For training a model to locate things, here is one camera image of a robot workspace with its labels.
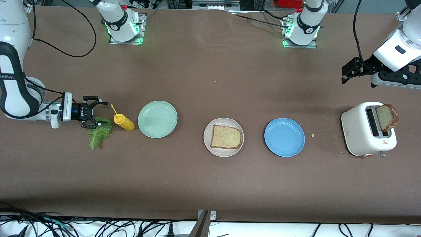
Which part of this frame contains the yellow mustard squeeze bottle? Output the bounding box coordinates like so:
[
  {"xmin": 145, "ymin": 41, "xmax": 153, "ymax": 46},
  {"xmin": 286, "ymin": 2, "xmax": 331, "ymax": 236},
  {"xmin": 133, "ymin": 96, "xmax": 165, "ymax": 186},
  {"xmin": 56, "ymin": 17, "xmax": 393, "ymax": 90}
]
[{"xmin": 110, "ymin": 104, "xmax": 136, "ymax": 132}]

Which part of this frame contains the brown bread slice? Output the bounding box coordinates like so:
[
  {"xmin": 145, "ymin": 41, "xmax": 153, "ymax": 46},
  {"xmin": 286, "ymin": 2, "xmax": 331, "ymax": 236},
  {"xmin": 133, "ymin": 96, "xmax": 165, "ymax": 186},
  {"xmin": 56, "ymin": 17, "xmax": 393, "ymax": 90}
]
[
  {"xmin": 376, "ymin": 104, "xmax": 399, "ymax": 133},
  {"xmin": 210, "ymin": 124, "xmax": 243, "ymax": 150}
]

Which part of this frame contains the pale green plate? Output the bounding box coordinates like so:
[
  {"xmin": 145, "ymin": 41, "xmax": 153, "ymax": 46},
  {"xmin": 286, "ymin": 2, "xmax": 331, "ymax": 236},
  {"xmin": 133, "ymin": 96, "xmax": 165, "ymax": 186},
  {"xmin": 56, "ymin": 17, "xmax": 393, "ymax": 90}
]
[{"xmin": 137, "ymin": 100, "xmax": 178, "ymax": 139}]

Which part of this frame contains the blue plate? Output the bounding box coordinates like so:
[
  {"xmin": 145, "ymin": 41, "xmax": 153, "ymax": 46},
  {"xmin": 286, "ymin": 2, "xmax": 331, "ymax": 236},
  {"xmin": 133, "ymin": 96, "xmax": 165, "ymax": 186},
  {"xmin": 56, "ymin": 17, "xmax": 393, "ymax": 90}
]
[{"xmin": 264, "ymin": 118, "xmax": 306, "ymax": 158}]

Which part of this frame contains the beige plate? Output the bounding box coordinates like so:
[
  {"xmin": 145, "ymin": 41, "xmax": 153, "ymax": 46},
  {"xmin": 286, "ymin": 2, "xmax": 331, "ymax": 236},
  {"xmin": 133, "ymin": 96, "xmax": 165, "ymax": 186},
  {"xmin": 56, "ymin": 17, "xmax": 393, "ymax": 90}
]
[{"xmin": 203, "ymin": 117, "xmax": 245, "ymax": 158}]

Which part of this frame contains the green lettuce leaf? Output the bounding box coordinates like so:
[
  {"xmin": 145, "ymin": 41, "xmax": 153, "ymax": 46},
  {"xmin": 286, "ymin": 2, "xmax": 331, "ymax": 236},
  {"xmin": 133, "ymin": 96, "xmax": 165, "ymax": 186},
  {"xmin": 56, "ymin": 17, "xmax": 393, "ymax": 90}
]
[{"xmin": 87, "ymin": 117, "xmax": 113, "ymax": 150}]

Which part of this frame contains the white toaster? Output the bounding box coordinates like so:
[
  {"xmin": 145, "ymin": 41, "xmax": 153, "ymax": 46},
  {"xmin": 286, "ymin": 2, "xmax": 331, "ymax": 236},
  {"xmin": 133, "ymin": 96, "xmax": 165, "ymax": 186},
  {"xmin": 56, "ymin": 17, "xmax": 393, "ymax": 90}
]
[{"xmin": 341, "ymin": 101, "xmax": 397, "ymax": 158}]

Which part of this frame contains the red box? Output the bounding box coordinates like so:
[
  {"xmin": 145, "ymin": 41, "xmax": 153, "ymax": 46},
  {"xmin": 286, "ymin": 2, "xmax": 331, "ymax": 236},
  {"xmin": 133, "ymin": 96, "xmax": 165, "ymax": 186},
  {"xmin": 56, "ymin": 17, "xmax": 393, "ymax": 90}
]
[{"xmin": 276, "ymin": 0, "xmax": 305, "ymax": 9}]

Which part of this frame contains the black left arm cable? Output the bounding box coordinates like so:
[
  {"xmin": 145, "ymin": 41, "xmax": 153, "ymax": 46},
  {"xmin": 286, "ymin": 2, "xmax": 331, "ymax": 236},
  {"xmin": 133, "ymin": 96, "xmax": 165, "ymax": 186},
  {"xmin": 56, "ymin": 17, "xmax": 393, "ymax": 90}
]
[{"xmin": 353, "ymin": 0, "xmax": 367, "ymax": 66}]

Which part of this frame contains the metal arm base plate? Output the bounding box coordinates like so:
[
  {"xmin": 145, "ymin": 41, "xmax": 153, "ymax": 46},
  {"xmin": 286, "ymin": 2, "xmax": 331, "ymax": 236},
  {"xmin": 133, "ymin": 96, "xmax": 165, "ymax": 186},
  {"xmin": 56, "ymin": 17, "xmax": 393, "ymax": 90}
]
[
  {"xmin": 282, "ymin": 16, "xmax": 318, "ymax": 49},
  {"xmin": 109, "ymin": 13, "xmax": 146, "ymax": 45}
]

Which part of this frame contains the black base cable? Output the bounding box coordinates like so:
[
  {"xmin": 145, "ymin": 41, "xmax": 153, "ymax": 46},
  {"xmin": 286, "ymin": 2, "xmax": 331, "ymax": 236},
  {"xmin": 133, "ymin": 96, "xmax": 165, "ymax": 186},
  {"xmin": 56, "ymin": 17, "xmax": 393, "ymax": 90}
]
[{"xmin": 227, "ymin": 9, "xmax": 290, "ymax": 29}]

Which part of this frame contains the teal cable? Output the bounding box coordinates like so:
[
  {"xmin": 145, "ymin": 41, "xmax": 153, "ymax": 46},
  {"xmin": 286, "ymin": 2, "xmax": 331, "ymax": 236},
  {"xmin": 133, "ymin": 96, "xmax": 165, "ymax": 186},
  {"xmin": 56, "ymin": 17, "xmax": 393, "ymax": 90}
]
[{"xmin": 41, "ymin": 217, "xmax": 73, "ymax": 230}]

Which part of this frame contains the black cable bundle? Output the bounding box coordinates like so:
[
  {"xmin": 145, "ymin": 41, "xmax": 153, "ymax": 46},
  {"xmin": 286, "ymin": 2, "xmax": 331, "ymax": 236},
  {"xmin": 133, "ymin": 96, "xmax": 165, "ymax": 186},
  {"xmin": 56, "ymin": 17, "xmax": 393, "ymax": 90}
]
[{"xmin": 0, "ymin": 201, "xmax": 198, "ymax": 237}]

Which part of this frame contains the grey metal rail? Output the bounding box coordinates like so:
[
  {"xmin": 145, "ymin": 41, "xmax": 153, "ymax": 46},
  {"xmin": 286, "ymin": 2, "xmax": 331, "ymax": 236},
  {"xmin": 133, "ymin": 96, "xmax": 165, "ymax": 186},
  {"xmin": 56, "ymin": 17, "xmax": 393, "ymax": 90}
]
[{"xmin": 192, "ymin": 0, "xmax": 240, "ymax": 10}]

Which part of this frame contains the metal table edge bracket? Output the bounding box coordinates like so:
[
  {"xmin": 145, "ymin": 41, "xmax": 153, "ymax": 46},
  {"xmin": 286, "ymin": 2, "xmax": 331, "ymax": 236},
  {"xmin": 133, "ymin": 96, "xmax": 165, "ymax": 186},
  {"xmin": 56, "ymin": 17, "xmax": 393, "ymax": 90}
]
[{"xmin": 189, "ymin": 210, "xmax": 217, "ymax": 237}]

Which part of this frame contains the black cable loop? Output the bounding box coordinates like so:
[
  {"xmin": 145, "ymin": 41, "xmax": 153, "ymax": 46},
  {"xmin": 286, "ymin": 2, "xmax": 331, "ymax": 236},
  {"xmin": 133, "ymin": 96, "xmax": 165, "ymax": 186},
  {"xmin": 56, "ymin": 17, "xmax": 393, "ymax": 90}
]
[{"xmin": 339, "ymin": 223, "xmax": 354, "ymax": 237}]

